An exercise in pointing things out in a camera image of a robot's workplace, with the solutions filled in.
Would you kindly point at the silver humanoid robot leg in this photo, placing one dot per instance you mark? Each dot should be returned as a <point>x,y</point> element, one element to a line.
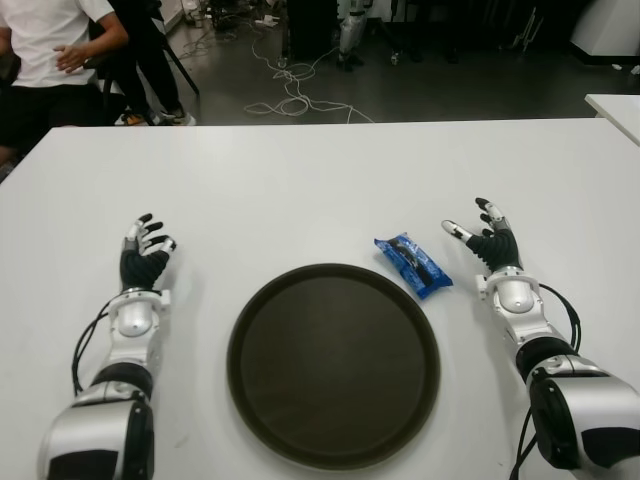
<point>348,30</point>

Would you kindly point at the white cabinet with black base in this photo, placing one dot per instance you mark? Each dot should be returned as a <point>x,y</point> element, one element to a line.
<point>610,25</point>

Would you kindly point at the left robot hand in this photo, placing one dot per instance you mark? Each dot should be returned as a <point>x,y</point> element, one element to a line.
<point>142,262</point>

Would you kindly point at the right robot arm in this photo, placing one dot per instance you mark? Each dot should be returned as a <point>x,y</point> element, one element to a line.
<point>520,300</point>

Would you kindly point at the white power strip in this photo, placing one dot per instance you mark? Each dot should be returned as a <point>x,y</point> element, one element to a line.
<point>269,21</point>

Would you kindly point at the black folding chair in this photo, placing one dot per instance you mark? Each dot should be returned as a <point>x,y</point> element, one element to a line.
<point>106,85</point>

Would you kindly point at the person in white shirt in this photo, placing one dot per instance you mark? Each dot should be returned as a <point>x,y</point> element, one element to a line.
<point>45,30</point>

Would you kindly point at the person with black trousers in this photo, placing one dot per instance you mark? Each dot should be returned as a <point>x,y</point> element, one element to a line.
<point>150,65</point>

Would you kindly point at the folded metal stand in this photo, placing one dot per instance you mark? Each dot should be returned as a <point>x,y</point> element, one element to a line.
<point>527,30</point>

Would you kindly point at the white side table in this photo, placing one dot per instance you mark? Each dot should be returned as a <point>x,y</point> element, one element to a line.
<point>617,112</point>

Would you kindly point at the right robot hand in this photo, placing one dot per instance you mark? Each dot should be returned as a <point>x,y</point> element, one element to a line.
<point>497,250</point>

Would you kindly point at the black wheeled chair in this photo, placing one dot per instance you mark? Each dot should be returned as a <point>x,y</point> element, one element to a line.
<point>415,30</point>

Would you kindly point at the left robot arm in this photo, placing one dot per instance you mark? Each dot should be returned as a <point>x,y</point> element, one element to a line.
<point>132,325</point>

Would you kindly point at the blue Oreo package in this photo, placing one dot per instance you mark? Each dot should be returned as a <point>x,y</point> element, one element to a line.
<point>412,262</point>

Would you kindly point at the round brown tray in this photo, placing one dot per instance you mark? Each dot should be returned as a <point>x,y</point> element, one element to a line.
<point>335,365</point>

